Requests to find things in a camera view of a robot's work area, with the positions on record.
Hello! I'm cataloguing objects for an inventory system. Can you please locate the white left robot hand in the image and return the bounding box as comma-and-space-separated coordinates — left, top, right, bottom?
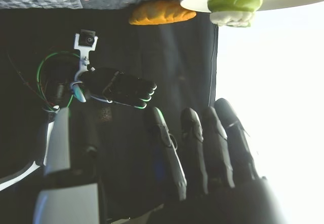
32, 97, 289, 224

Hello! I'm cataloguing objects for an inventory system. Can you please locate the orange braided bread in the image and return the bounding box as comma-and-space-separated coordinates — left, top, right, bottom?
128, 0, 197, 26

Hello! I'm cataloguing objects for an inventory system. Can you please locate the green and white toy cupcake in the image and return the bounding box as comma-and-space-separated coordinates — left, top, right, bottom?
207, 0, 265, 28

